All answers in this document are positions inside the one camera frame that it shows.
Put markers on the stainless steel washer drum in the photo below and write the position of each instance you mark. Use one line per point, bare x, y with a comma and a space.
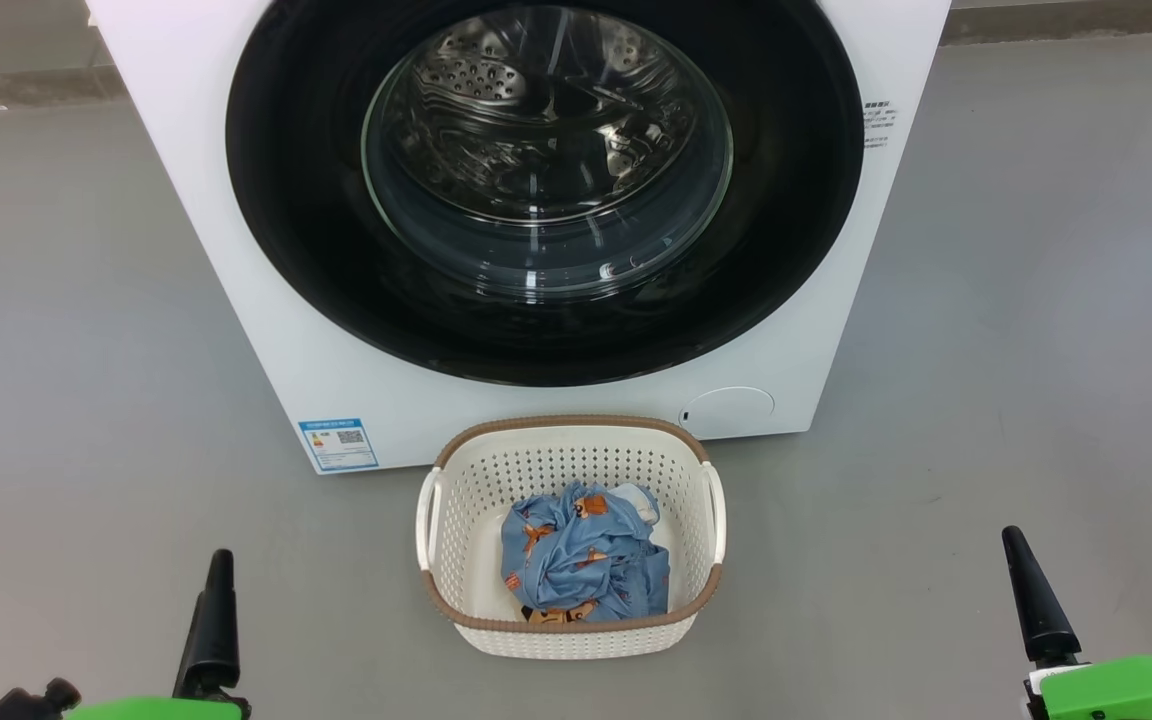
496, 80

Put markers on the blue energy label sticker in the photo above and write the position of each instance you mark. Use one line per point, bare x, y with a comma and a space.
338, 445

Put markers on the black round glass washer door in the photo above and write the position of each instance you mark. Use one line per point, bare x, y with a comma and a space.
286, 200

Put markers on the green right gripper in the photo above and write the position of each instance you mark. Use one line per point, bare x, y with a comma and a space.
1126, 690

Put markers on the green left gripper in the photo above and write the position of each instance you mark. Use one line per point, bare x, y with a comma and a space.
156, 710

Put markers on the white basket with brown rim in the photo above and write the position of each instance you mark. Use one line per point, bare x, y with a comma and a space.
476, 480

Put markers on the round white filter cover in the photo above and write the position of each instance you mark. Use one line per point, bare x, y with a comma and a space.
731, 412

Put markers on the white front-load washing machine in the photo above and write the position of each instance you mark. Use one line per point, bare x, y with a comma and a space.
236, 330

